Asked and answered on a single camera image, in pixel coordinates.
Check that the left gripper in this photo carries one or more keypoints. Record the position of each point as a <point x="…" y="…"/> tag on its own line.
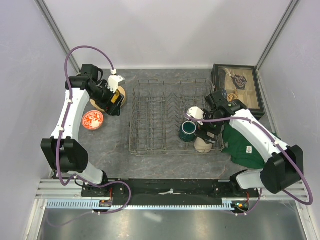
<point x="114" y="109"/>

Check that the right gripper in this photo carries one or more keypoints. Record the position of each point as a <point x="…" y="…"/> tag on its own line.
<point x="203" y="133"/>

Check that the beige cup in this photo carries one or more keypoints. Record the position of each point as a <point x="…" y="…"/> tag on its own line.
<point x="201" y="146"/>

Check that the yellow patterned small plate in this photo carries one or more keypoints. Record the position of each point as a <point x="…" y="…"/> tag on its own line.
<point x="117" y="99"/>

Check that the cream bird plate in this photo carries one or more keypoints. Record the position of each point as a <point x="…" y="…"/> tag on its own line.
<point x="121" y="90"/>

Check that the white red patterned bowl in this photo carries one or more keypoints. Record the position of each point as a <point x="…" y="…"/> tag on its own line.
<point x="92" y="120"/>

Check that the dark green mug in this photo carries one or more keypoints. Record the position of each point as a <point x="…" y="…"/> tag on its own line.
<point x="188" y="131"/>

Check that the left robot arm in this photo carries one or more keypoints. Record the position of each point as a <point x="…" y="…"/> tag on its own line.
<point x="62" y="149"/>

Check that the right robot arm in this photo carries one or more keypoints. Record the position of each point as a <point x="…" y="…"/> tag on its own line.
<point x="283" y="164"/>

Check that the green cloth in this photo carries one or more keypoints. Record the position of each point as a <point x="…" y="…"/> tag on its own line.
<point x="241" y="150"/>

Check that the black glass-lid display box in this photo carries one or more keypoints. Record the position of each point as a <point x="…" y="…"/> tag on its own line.
<point x="239" y="82"/>

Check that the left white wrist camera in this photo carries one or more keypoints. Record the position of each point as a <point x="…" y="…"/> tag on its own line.
<point x="114" y="81"/>

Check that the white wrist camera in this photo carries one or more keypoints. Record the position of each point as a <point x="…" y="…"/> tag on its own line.
<point x="195" y="113"/>
<point x="114" y="81"/>

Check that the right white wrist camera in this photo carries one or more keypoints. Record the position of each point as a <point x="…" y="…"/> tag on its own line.
<point x="195" y="113"/>

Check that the wire dish rack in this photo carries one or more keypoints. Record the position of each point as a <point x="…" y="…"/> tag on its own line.
<point x="157" y="113"/>

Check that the slotted cable duct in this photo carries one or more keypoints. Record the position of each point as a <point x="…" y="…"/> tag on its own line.
<point x="98" y="205"/>

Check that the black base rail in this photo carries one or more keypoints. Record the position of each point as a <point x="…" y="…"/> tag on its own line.
<point x="184" y="191"/>

